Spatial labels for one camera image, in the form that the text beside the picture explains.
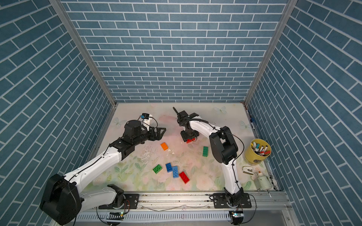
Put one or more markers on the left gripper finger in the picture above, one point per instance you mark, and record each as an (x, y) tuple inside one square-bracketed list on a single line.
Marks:
[(159, 135), (160, 130)]

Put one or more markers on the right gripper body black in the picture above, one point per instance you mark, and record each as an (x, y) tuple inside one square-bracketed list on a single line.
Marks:
[(186, 135)]

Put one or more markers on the yellow pen cup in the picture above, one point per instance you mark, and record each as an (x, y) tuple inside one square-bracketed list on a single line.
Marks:
[(257, 151)]

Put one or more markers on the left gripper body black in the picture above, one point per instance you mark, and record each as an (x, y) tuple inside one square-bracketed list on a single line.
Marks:
[(150, 134)]

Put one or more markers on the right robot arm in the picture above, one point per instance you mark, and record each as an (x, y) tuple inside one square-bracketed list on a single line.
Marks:
[(224, 149)]

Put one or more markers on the light blue lego brick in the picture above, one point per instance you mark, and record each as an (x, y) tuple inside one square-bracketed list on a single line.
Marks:
[(175, 172)]

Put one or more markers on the red lego brick front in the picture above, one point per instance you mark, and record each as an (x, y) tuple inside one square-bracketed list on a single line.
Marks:
[(184, 177)]

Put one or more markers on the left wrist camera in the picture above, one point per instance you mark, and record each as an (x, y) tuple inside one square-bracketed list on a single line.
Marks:
[(146, 118)]

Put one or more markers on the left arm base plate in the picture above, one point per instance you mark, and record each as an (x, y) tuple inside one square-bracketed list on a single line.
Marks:
[(126, 202)]

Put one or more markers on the white small clip device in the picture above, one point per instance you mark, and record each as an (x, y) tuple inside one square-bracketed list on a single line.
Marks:
[(248, 170)]

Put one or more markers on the green long lego brick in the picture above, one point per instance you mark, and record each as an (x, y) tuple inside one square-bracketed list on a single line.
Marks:
[(205, 151)]

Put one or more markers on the orange lego brick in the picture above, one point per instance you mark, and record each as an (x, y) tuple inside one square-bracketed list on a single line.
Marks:
[(164, 146)]

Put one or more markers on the dark blue lego brick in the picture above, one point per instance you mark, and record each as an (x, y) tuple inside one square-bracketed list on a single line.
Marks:
[(169, 167)]

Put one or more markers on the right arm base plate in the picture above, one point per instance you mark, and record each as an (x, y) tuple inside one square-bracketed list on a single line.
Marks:
[(223, 201)]

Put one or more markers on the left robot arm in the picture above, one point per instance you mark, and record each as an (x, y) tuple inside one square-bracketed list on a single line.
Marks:
[(76, 181)]

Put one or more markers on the green square lego brick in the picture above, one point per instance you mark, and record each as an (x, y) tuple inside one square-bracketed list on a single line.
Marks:
[(157, 169)]

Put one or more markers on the aluminium front rail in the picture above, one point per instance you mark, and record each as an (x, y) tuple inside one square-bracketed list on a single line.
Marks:
[(165, 201)]

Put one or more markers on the red lego brick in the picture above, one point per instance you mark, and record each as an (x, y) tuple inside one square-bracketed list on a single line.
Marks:
[(191, 140), (184, 177)]

